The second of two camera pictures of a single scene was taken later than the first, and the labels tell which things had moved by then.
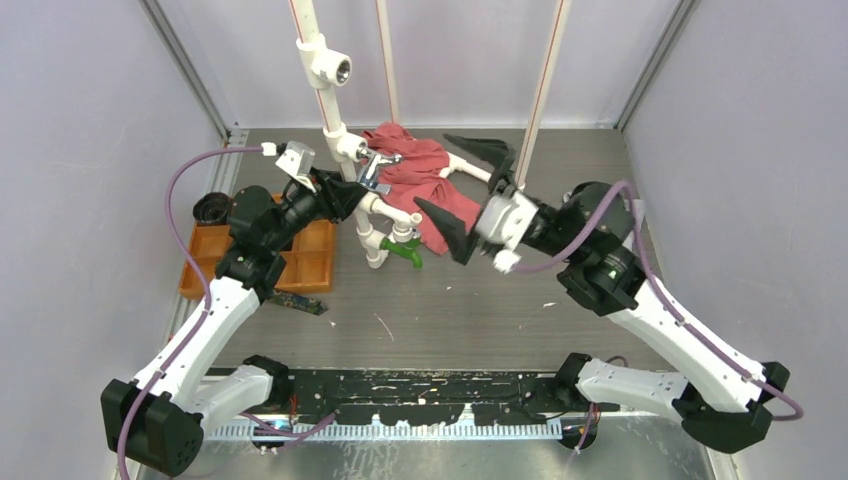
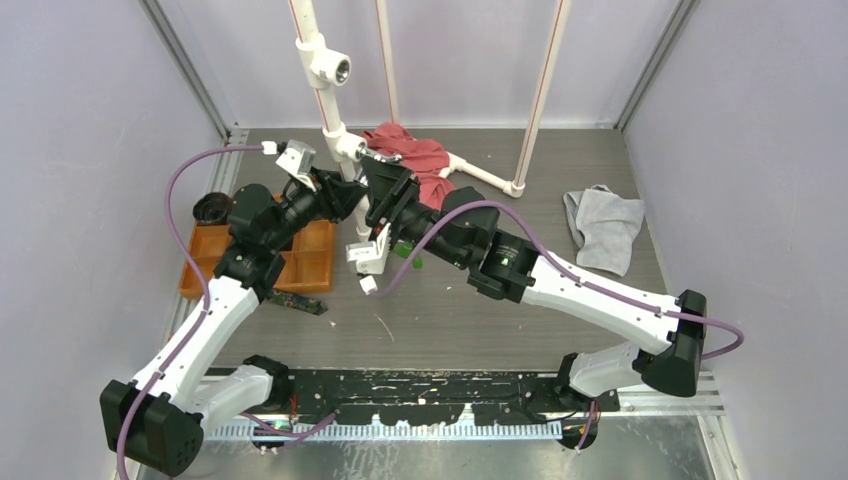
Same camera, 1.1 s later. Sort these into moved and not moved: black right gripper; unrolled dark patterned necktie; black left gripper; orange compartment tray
Moved: black right gripper
Not moved: black left gripper; unrolled dark patterned necktie; orange compartment tray
